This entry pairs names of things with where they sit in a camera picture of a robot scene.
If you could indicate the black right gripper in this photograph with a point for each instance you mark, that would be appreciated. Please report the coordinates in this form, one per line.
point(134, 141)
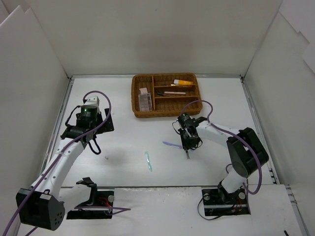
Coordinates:
point(188, 142)

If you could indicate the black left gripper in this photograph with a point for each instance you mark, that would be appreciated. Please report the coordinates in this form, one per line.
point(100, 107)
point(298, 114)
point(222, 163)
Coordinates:
point(106, 120)

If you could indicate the purple eyebrow razor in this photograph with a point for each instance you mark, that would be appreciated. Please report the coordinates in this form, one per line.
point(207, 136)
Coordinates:
point(172, 145)

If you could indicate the clear mauve eyeshadow palette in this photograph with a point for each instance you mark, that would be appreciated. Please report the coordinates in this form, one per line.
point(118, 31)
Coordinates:
point(145, 102)

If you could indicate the mint green eyebrow razor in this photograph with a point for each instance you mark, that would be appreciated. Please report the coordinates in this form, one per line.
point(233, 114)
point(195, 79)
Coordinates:
point(148, 161)

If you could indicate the pink rectangular compact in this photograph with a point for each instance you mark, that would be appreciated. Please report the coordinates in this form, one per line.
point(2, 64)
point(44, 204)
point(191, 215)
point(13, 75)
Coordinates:
point(143, 91)

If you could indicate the pink makeup pen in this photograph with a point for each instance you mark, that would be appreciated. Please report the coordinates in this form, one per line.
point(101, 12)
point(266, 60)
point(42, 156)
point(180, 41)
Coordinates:
point(175, 92)

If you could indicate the orange sunscreen tube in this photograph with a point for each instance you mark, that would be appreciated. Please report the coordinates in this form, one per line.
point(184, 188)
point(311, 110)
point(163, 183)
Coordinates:
point(182, 82)

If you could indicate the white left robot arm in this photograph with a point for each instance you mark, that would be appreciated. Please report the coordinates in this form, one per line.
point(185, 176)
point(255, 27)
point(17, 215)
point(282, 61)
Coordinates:
point(42, 205)

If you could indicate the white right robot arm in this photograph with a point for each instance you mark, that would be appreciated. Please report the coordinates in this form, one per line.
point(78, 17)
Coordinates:
point(247, 153)

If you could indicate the brown wicker divided tray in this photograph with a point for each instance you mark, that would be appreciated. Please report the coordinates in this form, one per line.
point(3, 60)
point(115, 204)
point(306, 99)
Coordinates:
point(166, 106)

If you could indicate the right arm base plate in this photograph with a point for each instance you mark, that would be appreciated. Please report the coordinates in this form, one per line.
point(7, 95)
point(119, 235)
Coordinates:
point(216, 203)

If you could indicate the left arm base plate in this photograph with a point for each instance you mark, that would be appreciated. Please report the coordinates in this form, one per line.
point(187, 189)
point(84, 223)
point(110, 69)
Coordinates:
point(104, 198)

